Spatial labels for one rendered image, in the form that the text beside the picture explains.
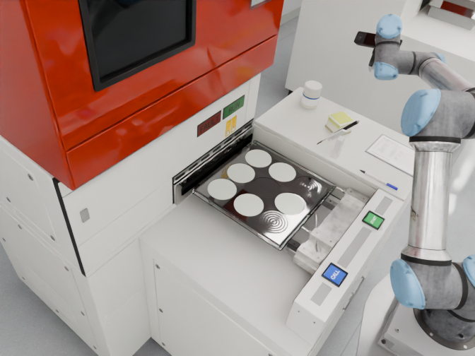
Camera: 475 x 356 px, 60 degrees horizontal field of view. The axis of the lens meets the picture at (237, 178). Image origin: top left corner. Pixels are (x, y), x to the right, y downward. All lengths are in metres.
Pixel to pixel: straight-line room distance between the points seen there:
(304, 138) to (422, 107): 0.62
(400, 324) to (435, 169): 0.44
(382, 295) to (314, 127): 0.67
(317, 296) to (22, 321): 1.52
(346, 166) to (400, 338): 0.60
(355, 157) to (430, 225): 0.55
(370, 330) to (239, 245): 0.46
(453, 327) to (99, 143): 1.00
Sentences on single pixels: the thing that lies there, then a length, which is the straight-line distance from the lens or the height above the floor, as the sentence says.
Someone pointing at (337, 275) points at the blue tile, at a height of 0.96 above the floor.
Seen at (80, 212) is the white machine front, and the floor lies 1.09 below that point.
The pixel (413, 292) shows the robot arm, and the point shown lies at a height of 1.09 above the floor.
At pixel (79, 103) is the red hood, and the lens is 0.88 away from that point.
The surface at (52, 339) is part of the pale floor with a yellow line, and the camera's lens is 2.20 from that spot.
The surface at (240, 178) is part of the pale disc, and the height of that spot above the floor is 0.90.
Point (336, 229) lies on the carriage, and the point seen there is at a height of 0.88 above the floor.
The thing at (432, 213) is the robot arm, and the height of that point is 1.22.
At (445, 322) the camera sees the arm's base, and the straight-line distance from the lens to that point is 1.27.
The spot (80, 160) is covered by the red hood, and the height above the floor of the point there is 1.30.
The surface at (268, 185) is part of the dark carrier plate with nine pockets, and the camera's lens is 1.46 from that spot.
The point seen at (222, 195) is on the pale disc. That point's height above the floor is 0.90.
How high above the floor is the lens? 1.92
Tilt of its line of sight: 44 degrees down
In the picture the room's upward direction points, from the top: 7 degrees clockwise
